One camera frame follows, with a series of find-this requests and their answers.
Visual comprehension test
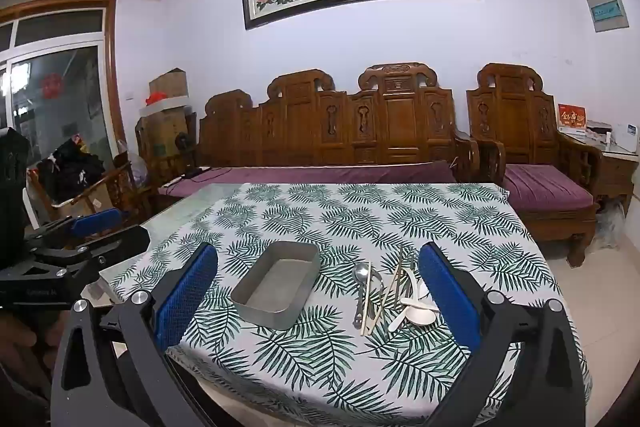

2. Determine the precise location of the large metal spoon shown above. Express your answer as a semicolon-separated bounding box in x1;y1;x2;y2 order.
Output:
352;263;372;329

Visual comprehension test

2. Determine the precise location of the wooden framed glass door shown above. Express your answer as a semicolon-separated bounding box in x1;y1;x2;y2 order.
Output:
0;0;126;228

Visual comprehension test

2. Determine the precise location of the wooden chair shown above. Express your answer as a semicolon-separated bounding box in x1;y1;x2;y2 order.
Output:
27;152;151;228

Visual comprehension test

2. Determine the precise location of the clear plastic bag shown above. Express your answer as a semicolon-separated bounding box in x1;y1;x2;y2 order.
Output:
595;202;628;253

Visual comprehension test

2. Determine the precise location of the person's left hand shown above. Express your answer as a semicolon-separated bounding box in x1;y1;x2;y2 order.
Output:
0;312;65;388

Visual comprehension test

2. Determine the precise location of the red gift box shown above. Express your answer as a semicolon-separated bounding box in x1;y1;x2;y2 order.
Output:
556;103;587;134

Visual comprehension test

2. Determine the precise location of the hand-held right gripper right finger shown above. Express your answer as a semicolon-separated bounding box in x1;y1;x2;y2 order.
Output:
417;241;588;427

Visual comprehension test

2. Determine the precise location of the carved wooden sofa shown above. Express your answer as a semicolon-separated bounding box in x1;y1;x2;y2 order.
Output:
197;63;481;188

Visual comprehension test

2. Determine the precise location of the wooden side table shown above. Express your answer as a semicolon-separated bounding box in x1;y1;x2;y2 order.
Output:
557;129;640;218

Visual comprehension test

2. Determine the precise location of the green leaf print tablecloth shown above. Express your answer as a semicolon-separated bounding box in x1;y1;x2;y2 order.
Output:
112;182;593;425

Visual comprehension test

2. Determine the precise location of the white box with blue label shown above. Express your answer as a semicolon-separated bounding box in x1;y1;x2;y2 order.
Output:
612;123;640;152

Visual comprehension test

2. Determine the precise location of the carved wooden armchair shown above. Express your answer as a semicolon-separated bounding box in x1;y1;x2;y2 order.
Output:
466;63;603;268

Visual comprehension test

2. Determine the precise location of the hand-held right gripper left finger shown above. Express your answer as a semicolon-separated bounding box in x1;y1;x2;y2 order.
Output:
50;242;221;427

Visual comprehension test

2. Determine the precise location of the purple armchair cushion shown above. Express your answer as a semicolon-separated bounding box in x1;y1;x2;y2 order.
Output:
502;164;596;210

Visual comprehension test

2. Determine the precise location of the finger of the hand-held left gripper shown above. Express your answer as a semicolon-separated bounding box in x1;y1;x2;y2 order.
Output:
25;208;126;249
30;227;151;280

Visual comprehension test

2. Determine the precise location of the small cardboard box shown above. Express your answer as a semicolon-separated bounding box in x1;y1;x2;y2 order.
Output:
149;68;188;100

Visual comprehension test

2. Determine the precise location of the rectangular metal tray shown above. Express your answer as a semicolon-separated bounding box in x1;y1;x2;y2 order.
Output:
230;241;321;332

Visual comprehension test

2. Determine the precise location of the pile of dark clothes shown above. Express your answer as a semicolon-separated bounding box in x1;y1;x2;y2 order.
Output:
37;139;106;202

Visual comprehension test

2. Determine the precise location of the grey wall panel box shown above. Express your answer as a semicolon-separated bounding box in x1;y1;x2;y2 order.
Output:
586;0;631;34

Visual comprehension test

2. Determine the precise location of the red paper decoration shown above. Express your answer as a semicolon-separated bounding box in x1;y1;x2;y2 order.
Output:
41;73;65;100

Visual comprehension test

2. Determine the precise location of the brown chopstick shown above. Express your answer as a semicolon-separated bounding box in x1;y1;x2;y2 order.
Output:
396;243;405;309

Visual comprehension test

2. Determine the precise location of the purple sofa cushion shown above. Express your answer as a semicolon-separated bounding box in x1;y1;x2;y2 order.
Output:
157;161;458;198

